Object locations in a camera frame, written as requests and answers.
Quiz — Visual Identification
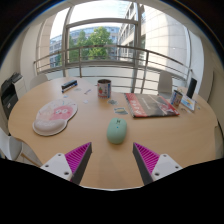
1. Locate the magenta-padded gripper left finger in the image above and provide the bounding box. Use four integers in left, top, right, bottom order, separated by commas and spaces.
40, 142, 93, 185

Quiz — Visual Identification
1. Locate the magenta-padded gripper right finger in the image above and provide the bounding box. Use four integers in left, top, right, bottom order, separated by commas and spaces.
132, 142, 183, 186

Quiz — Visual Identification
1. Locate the mint green computer mouse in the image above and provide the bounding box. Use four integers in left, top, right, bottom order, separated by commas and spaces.
106, 117, 128, 145

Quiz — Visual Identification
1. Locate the pink white cartoon mouse pad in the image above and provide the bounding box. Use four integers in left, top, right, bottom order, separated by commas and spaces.
32, 98, 79, 137

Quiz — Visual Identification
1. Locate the white chair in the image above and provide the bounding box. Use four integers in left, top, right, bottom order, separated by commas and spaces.
29, 73, 49, 90
0, 128, 43, 167
157, 70, 174, 98

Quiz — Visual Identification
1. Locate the red black magazine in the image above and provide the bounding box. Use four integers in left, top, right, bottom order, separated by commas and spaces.
123, 92, 180, 119

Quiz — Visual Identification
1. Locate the colourful standing card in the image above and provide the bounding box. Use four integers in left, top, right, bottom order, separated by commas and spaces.
180, 95, 197, 112

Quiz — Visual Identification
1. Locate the small blue white can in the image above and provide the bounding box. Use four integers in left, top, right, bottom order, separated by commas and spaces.
169, 89, 184, 108

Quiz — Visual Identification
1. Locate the blue white marker pen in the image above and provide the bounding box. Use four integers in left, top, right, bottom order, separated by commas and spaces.
62, 85, 79, 94

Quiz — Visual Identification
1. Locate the black whiteboard eraser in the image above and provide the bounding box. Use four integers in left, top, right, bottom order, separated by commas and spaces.
61, 79, 78, 91

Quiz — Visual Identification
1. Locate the black upright speaker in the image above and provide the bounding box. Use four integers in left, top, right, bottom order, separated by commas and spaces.
185, 77, 198, 100

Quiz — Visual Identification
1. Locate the black office printer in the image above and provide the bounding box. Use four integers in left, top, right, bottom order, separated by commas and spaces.
0, 72, 24, 116

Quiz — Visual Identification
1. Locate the metal balcony railing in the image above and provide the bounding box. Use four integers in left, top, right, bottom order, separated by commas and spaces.
33, 44, 194, 94

